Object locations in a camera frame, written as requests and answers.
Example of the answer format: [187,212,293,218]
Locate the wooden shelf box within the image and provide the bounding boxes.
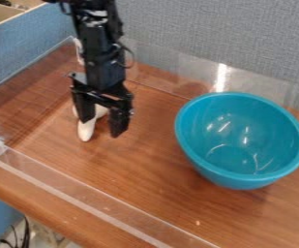
[0,0,56,32]

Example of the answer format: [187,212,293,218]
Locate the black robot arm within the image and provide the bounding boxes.
[43,0,133,141]

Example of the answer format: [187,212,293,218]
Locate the white toy mushroom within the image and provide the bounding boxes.
[77,105,107,141]

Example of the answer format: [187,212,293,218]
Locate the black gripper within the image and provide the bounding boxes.
[67,51,133,138]

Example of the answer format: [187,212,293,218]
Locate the black cables under table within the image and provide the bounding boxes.
[0,215,32,248]

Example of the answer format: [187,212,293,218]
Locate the clear acrylic barrier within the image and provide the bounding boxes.
[0,42,299,248]

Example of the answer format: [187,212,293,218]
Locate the blue plastic bowl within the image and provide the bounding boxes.
[175,92,299,190]

